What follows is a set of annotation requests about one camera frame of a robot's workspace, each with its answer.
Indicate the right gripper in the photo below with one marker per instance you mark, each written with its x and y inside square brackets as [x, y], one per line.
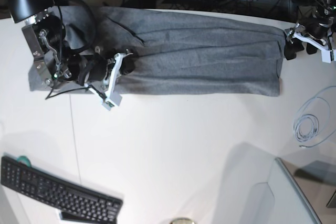
[94, 67]

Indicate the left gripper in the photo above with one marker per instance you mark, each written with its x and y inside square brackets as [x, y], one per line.
[318, 35]

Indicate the grey t-shirt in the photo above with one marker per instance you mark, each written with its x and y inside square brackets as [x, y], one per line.
[182, 53]

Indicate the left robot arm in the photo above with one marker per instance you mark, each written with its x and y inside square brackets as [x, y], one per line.
[321, 10]

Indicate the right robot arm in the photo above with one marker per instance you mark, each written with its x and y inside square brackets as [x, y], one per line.
[56, 63]

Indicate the green tape roll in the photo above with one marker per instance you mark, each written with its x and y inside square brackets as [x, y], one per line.
[24, 160]

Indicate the black keyboard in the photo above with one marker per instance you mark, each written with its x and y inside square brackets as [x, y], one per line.
[87, 205]

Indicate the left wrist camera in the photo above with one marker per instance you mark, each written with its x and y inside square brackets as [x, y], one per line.
[328, 56]

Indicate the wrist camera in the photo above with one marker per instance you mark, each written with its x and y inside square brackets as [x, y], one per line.
[328, 56]
[111, 101]

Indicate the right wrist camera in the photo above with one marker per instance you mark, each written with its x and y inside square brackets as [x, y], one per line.
[111, 101]

